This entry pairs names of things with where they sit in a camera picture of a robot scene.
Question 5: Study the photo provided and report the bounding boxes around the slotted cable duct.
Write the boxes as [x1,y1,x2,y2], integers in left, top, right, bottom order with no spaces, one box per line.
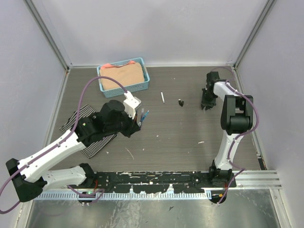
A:
[36,191,211,200]

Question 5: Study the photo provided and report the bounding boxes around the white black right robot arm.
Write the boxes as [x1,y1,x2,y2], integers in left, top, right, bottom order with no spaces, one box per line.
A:
[201,71,254,188]

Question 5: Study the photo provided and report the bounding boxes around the cyan gel pen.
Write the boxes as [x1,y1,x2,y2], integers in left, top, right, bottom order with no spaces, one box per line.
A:
[138,110,149,127]

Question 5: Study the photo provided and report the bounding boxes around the white pen black tip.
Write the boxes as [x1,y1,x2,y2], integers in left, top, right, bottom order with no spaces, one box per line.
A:
[161,92,165,104]

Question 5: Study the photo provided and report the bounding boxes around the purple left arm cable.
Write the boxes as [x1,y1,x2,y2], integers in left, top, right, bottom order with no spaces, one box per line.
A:
[0,76,128,212]

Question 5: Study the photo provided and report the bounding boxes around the blue plastic basket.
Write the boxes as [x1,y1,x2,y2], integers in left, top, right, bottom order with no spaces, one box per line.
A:
[96,57,150,98]

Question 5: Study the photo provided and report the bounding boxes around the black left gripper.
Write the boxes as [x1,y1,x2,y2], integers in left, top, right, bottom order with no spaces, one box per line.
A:
[106,108,140,138]

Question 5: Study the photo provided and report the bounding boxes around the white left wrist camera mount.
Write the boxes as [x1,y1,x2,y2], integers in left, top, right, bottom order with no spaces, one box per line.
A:
[123,91,142,120]

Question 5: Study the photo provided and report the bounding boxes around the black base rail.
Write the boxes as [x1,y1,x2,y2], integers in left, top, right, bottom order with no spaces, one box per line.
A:
[67,171,236,193]

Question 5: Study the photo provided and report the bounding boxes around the peach folded cloth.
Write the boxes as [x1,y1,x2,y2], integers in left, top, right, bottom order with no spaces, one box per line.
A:
[99,60,145,87]

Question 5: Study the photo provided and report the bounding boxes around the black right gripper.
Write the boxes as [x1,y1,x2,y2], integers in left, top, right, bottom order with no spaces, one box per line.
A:
[201,88,217,110]

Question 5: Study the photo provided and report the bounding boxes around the black white striped cloth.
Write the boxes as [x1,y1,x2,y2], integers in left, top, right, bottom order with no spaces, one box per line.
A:
[59,104,118,159]

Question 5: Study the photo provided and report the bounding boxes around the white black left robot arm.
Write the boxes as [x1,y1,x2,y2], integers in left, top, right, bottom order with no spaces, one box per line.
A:
[6,98,141,202]

